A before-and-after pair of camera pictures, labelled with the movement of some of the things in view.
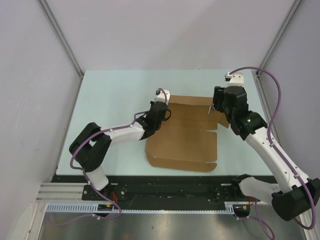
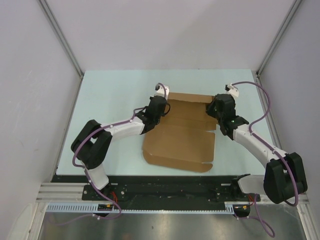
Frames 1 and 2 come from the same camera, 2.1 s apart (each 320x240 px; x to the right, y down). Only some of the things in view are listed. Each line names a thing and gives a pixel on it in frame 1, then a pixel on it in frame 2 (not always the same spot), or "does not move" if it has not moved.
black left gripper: [163, 118] → [162, 114]
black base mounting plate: [163, 188] does not move
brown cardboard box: [183, 140] does not move
